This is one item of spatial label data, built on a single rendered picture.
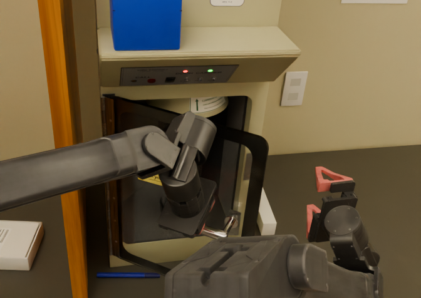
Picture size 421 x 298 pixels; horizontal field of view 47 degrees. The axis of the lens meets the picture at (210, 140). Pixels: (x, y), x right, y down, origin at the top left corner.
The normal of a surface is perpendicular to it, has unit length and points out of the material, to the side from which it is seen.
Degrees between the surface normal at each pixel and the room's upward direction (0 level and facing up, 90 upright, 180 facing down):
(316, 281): 64
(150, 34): 90
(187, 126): 50
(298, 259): 38
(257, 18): 90
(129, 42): 90
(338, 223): 31
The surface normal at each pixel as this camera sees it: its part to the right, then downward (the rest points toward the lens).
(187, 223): -0.10, -0.57
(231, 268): -0.19, -0.98
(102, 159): 0.50, -0.16
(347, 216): -0.43, -0.68
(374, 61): 0.22, 0.54
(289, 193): 0.07, -0.84
